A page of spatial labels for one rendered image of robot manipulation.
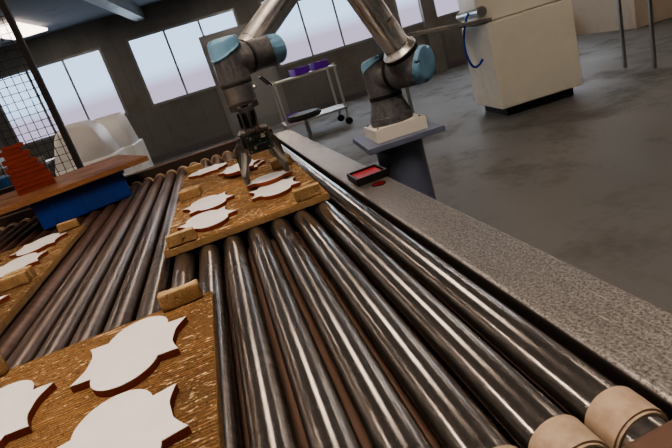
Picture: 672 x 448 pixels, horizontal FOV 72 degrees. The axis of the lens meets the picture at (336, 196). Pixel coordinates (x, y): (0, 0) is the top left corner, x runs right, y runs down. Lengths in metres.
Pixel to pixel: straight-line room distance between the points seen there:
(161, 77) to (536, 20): 7.60
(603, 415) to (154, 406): 0.38
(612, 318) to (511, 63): 4.89
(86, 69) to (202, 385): 10.62
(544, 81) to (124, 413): 5.26
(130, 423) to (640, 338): 0.46
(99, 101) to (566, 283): 10.70
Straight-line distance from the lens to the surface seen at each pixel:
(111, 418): 0.54
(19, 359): 0.87
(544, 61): 5.49
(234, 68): 1.12
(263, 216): 0.96
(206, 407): 0.49
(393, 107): 1.62
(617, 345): 0.47
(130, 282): 0.95
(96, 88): 10.99
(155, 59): 10.70
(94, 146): 5.02
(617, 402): 0.41
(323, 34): 10.63
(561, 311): 0.51
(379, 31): 1.48
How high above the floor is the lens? 1.21
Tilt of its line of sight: 17 degrees down
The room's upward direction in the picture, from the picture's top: 17 degrees counter-clockwise
